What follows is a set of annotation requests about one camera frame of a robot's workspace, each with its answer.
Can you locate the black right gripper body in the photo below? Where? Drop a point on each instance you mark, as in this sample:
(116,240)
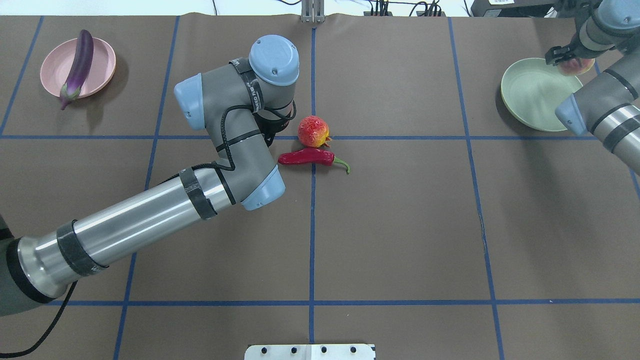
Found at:
(570,51)

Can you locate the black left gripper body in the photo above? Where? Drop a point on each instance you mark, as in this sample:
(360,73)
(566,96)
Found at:
(270,131)

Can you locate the yellow pink peach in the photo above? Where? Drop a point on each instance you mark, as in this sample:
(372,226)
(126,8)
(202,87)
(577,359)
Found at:
(575,66)

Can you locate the purple eggplant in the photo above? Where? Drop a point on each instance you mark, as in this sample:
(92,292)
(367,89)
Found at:
(80,69)

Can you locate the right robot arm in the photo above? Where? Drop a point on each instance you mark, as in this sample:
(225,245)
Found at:
(604,107)

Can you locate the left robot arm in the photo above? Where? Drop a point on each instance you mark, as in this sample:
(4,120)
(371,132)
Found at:
(241,105)

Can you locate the light green plate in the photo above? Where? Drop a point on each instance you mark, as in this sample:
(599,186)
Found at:
(531,90)

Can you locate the red yellow pomegranate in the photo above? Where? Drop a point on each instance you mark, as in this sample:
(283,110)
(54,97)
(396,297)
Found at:
(313,132)

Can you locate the red chili pepper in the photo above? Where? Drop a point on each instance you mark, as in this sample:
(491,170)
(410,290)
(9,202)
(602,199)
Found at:
(311,155)

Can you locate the pink plate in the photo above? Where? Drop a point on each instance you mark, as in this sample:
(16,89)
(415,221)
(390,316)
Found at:
(65,63)

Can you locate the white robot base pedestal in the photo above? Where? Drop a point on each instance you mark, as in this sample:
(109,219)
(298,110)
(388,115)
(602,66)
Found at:
(327,351)

